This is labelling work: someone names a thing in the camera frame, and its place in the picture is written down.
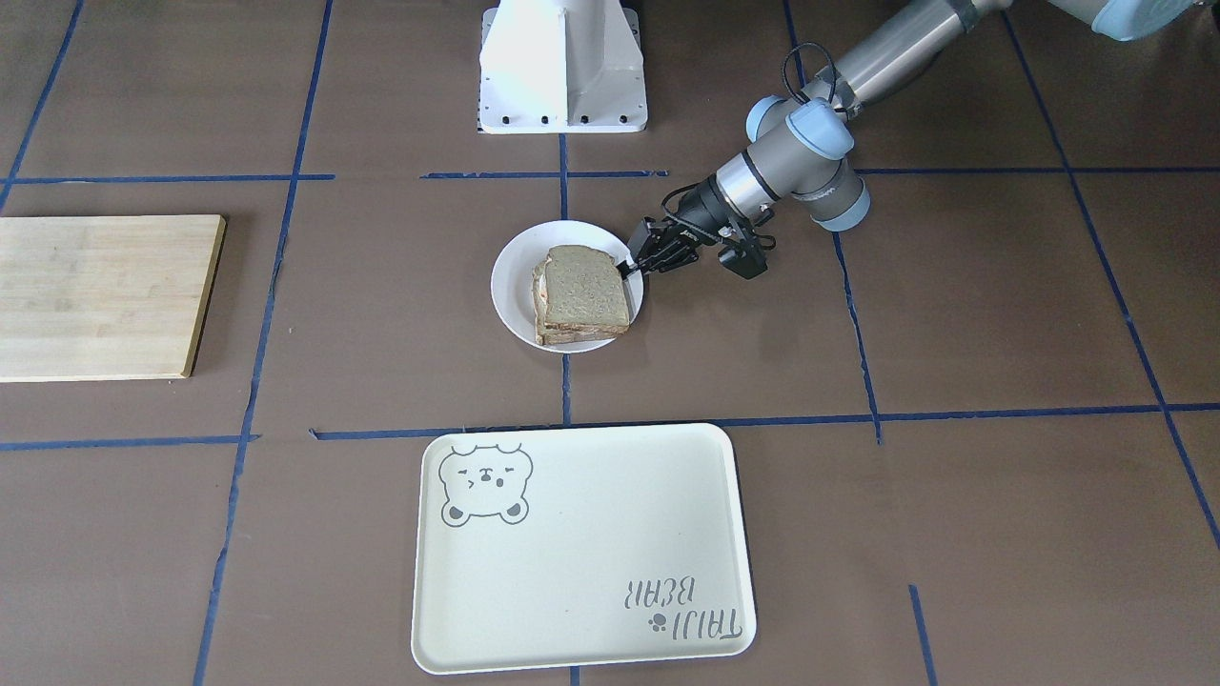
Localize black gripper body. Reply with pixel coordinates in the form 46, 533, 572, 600
673, 175, 737, 249

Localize bread slice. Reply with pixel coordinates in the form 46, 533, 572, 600
538, 247, 630, 334

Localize white round plate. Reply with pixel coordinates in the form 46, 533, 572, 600
490, 220, 644, 354

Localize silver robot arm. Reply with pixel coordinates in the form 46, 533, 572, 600
619, 1, 1009, 280

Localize bottom toast slice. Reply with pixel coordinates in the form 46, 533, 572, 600
532, 264, 628, 345

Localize cream bear serving tray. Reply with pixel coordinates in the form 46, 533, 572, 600
411, 424, 758, 675

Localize wooden cutting board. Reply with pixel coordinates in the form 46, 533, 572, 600
1, 214, 226, 383

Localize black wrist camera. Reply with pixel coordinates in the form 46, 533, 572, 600
719, 217, 777, 280

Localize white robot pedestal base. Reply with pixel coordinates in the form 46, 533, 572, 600
477, 1, 649, 135

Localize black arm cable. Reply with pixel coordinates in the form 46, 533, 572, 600
782, 43, 849, 120

